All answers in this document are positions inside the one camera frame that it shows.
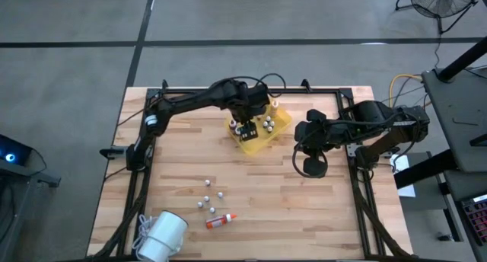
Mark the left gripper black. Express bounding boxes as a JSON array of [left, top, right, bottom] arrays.
[[228, 81, 272, 142]]

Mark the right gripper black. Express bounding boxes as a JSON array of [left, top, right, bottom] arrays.
[[294, 108, 343, 178]]

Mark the large yellow food colouring bottle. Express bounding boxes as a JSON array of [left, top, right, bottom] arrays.
[[268, 97, 281, 118]]

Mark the large orange food colouring bottle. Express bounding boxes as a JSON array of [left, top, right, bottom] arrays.
[[205, 212, 239, 231]]

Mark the yellow translucent plastic bin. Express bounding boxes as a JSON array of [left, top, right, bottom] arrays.
[[224, 101, 294, 156]]

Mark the white paper sheet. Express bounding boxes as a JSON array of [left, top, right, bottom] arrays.
[[390, 154, 417, 199]]

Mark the white round spot lamp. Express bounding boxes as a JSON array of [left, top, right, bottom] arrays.
[[136, 210, 189, 262]]

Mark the grey metal table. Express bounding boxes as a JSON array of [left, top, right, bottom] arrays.
[[421, 67, 487, 174]]

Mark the black floor fan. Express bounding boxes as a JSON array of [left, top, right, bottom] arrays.
[[395, 0, 482, 34]]

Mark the red parts drawer rack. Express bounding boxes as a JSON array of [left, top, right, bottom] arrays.
[[462, 195, 487, 244]]

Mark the black metal stand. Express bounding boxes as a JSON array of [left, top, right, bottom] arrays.
[[0, 165, 62, 262]]

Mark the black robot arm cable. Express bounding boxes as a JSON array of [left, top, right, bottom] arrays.
[[291, 139, 329, 179], [212, 73, 287, 99]]

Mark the black aluminium rig frame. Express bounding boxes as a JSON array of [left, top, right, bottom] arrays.
[[87, 78, 415, 262]]

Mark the silver arm base bracket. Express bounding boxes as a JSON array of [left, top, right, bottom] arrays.
[[345, 142, 361, 158]]

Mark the yellow floor cable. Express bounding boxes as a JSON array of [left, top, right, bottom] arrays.
[[388, 74, 424, 107]]

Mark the white lamp cable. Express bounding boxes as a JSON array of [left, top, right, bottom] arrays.
[[132, 214, 159, 261]]

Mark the black round post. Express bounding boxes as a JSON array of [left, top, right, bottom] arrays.
[[437, 37, 487, 82]]

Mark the black machine blue ring light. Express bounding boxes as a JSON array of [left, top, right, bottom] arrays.
[[0, 134, 33, 168]]

